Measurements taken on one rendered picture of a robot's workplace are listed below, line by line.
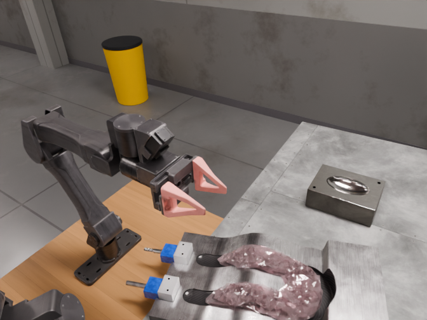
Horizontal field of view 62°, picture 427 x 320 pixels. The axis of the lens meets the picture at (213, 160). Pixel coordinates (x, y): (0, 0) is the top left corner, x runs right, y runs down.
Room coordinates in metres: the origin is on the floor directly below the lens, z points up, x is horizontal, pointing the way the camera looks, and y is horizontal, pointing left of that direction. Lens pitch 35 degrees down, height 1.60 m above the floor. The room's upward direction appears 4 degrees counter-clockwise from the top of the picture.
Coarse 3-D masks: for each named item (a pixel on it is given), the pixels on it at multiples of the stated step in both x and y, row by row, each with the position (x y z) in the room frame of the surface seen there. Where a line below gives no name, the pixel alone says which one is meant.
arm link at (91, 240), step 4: (116, 216) 0.71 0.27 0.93; (120, 220) 0.70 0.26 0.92; (92, 232) 0.65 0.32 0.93; (88, 236) 0.65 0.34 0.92; (92, 236) 0.64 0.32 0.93; (96, 236) 0.64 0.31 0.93; (88, 240) 0.65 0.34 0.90; (92, 240) 0.64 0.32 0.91; (96, 240) 0.63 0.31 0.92; (88, 244) 0.66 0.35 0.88; (92, 244) 0.65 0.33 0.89; (96, 244) 0.64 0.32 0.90; (96, 248) 0.64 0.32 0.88
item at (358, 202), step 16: (320, 176) 0.90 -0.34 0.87; (336, 176) 0.90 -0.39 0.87; (352, 176) 0.89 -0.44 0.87; (320, 192) 0.82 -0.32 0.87; (336, 192) 0.82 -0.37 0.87; (352, 192) 0.84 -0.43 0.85; (368, 192) 0.81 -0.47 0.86; (320, 208) 0.81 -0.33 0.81; (336, 208) 0.79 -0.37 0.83; (352, 208) 0.76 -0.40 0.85; (368, 208) 0.74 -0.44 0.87; (368, 224) 0.73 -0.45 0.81
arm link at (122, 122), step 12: (108, 120) 0.57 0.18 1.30; (120, 120) 0.56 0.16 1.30; (132, 120) 0.56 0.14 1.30; (144, 120) 0.56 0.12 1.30; (120, 132) 0.53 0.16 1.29; (132, 132) 0.53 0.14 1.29; (108, 144) 0.57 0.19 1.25; (120, 144) 0.54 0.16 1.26; (132, 144) 0.53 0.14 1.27; (96, 156) 0.57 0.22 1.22; (132, 156) 0.53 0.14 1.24; (96, 168) 0.58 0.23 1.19; (108, 168) 0.55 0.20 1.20
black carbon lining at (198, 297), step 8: (200, 256) 0.62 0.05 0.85; (208, 256) 0.62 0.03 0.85; (216, 256) 0.61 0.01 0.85; (200, 264) 0.59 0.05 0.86; (208, 264) 0.59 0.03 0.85; (216, 264) 0.59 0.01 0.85; (320, 272) 0.53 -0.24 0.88; (328, 272) 0.51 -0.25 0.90; (320, 280) 0.51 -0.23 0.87; (328, 280) 0.51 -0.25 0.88; (328, 288) 0.49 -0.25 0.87; (336, 288) 0.46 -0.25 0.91; (184, 296) 0.50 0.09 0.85; (192, 296) 0.51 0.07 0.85; (200, 296) 0.50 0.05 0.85; (328, 296) 0.47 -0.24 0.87; (200, 304) 0.48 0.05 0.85; (328, 304) 0.45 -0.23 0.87; (320, 312) 0.43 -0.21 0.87
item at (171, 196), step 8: (168, 184) 0.46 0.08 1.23; (184, 184) 0.51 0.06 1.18; (168, 192) 0.45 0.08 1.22; (176, 192) 0.45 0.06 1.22; (184, 192) 0.45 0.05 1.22; (160, 200) 0.45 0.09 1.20; (168, 200) 0.46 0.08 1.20; (176, 200) 0.46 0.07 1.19; (184, 200) 0.44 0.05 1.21; (192, 200) 0.44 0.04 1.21; (168, 208) 0.45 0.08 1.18; (176, 208) 0.46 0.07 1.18; (184, 208) 0.45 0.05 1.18; (200, 208) 0.43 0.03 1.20; (168, 216) 0.45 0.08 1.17; (176, 216) 0.44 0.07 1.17
